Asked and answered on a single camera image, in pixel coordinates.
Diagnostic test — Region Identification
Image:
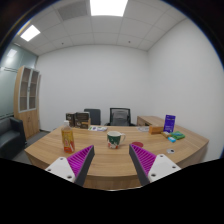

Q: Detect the ceiling air vent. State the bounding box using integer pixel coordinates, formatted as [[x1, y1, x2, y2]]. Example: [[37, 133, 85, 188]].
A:
[[56, 0, 89, 22]]

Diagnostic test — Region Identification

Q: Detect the tan cardboard box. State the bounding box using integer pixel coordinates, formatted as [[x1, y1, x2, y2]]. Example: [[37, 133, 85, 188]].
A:
[[79, 120, 92, 130]]

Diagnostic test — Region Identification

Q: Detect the black sofa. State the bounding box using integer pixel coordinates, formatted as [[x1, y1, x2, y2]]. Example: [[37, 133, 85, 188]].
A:
[[0, 116, 28, 161]]

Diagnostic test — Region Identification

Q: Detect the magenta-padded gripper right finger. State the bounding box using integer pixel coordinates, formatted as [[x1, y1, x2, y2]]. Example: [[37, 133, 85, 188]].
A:
[[128, 143, 183, 186]]

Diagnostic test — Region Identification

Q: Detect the dark solid-back office chair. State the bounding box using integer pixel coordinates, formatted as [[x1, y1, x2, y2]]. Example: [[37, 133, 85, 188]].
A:
[[83, 108, 102, 126]]

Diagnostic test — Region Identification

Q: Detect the narrow dark brown box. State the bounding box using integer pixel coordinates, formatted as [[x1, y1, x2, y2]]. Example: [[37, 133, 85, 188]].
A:
[[65, 112, 76, 128]]

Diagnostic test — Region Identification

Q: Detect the small rectangular ceiling light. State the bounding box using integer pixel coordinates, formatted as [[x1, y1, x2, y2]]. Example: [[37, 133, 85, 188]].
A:
[[19, 24, 42, 43]]

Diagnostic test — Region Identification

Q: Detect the orange-brown carton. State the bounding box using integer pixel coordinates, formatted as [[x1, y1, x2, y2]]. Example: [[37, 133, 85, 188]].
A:
[[148, 124, 165, 135]]

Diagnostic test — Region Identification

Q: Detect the black mesh-back office chair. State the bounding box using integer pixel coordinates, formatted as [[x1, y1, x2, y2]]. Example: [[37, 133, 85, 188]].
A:
[[105, 107, 136, 127]]

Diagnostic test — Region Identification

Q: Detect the white printed leaflet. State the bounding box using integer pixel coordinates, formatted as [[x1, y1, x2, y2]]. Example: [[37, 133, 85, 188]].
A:
[[87, 125, 108, 132]]

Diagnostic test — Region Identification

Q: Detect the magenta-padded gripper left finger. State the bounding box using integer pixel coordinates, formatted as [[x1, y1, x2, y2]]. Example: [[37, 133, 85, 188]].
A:
[[44, 144, 96, 187]]

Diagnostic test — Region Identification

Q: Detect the green flat box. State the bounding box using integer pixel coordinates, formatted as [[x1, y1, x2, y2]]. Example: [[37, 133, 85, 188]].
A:
[[170, 130, 186, 141]]

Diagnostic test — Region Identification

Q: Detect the wooden shelf cabinet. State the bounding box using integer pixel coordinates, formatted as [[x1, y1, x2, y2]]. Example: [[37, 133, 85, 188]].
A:
[[13, 65, 42, 140]]

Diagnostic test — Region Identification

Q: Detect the orange-labelled drink bottle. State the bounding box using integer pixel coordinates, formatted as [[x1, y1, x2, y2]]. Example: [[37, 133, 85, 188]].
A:
[[60, 120, 76, 154]]

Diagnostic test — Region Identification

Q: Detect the purple upright box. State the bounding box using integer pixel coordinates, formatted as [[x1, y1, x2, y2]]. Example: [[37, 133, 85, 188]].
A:
[[163, 114, 177, 134]]

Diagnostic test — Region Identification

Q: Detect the large rectangular ceiling light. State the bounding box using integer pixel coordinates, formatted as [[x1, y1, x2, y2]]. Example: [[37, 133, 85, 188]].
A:
[[89, 0, 129, 17]]

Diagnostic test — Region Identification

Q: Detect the wide dark brown box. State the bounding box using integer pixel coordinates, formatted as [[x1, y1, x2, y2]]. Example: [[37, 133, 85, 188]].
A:
[[74, 111, 91, 129]]

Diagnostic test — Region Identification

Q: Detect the wooden side desk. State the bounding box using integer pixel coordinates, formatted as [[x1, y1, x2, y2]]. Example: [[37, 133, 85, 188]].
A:
[[136, 115, 166, 128]]

